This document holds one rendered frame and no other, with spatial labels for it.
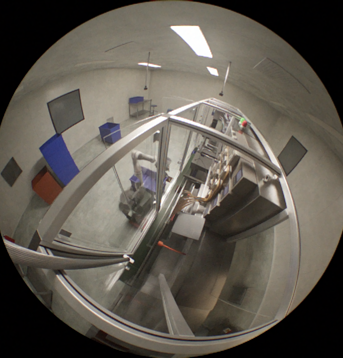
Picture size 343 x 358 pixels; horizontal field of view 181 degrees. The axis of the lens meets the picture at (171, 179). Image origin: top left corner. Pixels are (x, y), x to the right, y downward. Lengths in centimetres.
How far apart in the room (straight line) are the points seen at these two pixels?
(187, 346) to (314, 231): 310
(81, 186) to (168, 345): 39
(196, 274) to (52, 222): 82
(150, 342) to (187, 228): 74
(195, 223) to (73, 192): 76
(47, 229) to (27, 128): 382
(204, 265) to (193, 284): 17
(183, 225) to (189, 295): 56
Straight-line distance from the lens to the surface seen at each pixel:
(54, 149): 284
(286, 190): 66
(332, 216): 317
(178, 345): 29
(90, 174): 30
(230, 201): 65
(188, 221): 85
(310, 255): 316
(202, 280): 89
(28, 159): 422
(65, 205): 30
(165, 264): 115
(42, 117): 406
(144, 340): 28
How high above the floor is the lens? 197
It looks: 51 degrees down
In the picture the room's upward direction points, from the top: 12 degrees clockwise
